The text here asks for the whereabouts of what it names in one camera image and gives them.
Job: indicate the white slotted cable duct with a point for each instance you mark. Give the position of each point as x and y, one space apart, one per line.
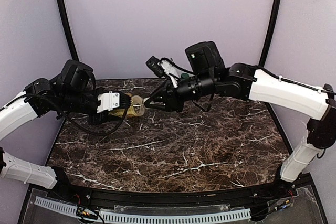
127 214

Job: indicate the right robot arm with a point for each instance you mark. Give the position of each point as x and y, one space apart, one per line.
209 76

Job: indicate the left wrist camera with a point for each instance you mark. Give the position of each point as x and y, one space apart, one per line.
110 101

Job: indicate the pale green bottle cap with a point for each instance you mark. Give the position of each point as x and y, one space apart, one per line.
145 101

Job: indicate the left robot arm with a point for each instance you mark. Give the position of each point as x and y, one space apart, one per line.
72 91

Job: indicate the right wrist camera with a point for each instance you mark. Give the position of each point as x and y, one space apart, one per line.
163 68

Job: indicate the black corner post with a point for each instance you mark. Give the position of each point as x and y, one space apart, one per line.
67 30
269 32

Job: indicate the right black corner post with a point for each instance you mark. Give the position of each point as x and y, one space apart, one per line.
269 32

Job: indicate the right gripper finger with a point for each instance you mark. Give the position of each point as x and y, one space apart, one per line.
159 95
157 106

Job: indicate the green tea bottle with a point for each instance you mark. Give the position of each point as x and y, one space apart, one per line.
136 108

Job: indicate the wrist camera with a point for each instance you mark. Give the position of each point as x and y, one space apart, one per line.
163 68
110 101

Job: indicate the black front frame rail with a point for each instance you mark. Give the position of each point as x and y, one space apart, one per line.
254 196

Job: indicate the left black corner post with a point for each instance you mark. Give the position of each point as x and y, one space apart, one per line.
67 30

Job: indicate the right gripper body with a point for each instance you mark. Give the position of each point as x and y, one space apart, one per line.
172 98

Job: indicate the coffee bottle green cap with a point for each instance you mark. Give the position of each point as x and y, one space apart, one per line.
184 76

